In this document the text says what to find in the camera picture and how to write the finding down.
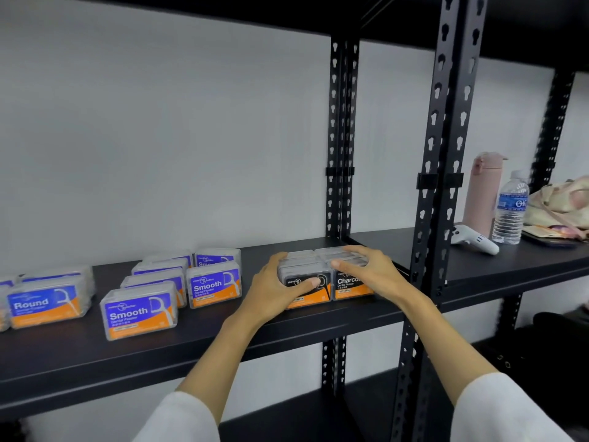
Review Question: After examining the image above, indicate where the person's left hand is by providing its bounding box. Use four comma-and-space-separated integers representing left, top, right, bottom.
235, 252, 322, 330

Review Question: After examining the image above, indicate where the group of blue-label floss packs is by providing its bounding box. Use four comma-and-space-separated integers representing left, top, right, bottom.
0, 247, 243, 342

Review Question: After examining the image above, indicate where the person's right hand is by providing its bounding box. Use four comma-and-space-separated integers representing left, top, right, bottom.
330, 245, 408, 304

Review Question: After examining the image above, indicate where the black bag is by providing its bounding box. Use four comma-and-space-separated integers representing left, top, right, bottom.
479, 307, 589, 431

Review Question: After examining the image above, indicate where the person's right forearm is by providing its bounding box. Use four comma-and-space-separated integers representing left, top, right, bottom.
396, 287, 574, 442

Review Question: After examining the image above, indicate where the person's left forearm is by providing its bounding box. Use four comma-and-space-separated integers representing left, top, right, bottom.
133, 313, 258, 442

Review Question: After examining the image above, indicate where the clear plastic water bottle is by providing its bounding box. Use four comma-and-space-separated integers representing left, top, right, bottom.
491, 169, 530, 246

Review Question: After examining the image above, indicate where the beige fabric bag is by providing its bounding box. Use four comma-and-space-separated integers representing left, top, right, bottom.
523, 175, 589, 240

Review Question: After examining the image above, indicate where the pink insulated bottle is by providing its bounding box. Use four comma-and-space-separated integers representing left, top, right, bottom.
462, 152, 508, 238

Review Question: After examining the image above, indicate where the black metal shelving rack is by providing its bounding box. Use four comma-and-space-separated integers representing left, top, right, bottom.
345, 0, 589, 442
0, 0, 442, 442

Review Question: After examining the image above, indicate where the dark flat phone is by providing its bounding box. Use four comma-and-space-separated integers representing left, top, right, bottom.
522, 230, 581, 248

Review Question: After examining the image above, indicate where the white handheld controller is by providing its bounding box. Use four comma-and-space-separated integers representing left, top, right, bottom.
450, 224, 500, 256

